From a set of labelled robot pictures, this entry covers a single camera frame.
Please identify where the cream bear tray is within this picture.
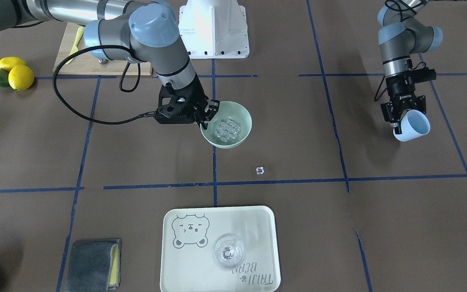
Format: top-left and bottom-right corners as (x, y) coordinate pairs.
(160, 206), (281, 292)

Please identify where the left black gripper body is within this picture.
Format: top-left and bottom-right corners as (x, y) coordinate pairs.
(380, 67), (436, 124)

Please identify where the spilled ice cube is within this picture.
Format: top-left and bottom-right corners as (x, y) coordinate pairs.
(255, 166), (265, 175)

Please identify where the light green bowl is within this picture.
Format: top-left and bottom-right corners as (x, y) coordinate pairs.
(200, 101), (252, 148)

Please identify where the clear wine glass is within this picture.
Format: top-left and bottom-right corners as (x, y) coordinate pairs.
(213, 233), (245, 269)

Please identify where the wooden cutting board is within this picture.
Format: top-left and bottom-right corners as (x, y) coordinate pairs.
(53, 22), (154, 77)

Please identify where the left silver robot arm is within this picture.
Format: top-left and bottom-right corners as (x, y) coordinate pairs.
(374, 0), (443, 141)

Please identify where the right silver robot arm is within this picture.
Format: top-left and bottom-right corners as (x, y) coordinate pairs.
(0, 0), (219, 130)

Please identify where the grey folded cloth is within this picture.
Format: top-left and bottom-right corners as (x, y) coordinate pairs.
(64, 238), (122, 292)

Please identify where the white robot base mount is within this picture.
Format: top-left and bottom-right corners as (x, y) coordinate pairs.
(178, 0), (250, 59)

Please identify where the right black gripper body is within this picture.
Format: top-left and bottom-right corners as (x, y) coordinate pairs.
(154, 75), (210, 125)

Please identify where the light blue plastic cup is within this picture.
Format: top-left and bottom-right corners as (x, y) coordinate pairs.
(393, 109), (431, 142)

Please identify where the yellow lemon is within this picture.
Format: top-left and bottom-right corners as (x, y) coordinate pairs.
(0, 56), (28, 72)
(8, 64), (35, 91)

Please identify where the yellow plastic knife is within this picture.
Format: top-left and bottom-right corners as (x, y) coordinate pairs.
(66, 26), (85, 58)

